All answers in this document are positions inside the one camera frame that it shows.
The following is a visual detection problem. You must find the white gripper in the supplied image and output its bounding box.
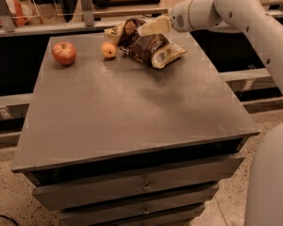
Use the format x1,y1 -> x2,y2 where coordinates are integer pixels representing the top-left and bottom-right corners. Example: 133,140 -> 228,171
137,0 -> 194,37

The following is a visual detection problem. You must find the brown chip bag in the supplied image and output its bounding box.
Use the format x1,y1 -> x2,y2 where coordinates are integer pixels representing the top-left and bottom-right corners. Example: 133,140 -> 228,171
105,18 -> 186,69

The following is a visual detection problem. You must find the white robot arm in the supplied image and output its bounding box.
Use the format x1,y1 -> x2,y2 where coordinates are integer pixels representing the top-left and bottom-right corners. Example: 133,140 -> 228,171
138,0 -> 283,226

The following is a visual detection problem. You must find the orange white plastic bag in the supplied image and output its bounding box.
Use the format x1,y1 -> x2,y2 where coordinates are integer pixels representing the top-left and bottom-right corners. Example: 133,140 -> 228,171
0,0 -> 35,25

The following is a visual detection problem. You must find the orange fruit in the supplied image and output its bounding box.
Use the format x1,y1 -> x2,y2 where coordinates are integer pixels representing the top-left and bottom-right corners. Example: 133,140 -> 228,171
101,41 -> 117,59

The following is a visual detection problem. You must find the red apple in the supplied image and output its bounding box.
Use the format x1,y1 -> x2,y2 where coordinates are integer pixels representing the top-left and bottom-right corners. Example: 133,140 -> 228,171
52,41 -> 76,66

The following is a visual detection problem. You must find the grey drawer cabinet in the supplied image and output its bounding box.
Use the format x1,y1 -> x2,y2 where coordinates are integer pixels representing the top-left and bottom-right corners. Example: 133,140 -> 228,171
12,33 -> 258,226

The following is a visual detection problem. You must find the metal railing frame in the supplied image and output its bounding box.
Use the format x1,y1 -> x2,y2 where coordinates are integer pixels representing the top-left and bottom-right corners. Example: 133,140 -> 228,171
0,0 -> 283,40

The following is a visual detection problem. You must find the black floor cable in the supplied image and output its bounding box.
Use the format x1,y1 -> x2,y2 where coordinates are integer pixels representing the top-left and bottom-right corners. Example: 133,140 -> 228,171
0,214 -> 21,226

